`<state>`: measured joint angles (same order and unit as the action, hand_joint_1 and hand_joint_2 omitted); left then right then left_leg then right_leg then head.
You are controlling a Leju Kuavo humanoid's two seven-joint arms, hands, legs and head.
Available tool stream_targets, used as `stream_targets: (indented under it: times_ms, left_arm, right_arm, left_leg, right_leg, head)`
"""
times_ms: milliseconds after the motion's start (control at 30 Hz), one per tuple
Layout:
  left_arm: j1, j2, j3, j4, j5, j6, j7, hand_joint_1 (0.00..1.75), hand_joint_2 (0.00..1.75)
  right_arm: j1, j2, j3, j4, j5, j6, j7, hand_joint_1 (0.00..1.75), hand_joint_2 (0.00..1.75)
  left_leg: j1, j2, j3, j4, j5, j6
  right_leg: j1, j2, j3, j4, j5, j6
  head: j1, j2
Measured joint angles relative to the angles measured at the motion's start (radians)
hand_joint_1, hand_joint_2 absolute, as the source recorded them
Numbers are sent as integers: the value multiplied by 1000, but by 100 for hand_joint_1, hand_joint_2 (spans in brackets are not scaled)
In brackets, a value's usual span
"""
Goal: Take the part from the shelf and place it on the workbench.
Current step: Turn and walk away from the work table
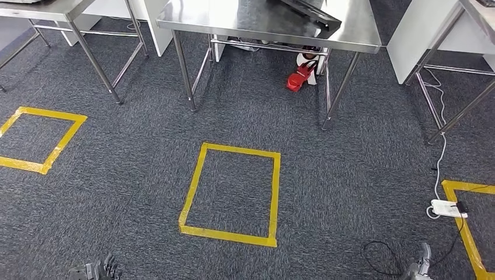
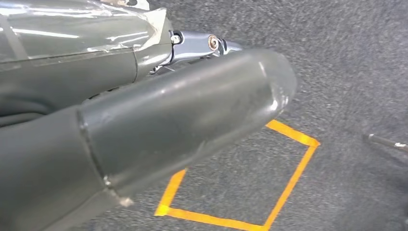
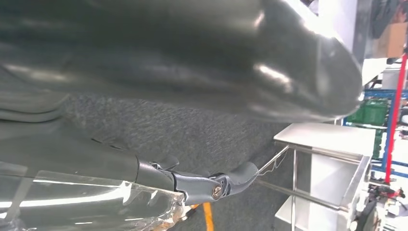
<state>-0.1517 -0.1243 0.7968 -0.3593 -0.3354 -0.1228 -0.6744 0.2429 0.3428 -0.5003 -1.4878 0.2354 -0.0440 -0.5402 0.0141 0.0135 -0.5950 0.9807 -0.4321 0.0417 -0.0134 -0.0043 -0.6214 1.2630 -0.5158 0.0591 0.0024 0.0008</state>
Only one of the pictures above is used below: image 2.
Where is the stainless steel workbench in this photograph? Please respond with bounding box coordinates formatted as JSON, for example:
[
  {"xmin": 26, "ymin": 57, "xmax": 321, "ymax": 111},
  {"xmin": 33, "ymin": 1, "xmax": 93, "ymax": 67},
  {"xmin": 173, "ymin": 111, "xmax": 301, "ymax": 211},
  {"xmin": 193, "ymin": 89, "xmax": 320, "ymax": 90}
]
[{"xmin": 361, "ymin": 133, "xmax": 408, "ymax": 154}]

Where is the yellow floor tape square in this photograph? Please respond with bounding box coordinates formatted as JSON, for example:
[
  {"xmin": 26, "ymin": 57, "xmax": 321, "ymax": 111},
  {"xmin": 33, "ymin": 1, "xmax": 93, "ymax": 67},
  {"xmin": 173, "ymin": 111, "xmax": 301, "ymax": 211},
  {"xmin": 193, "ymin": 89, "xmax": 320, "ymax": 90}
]
[{"xmin": 154, "ymin": 119, "xmax": 321, "ymax": 231}]

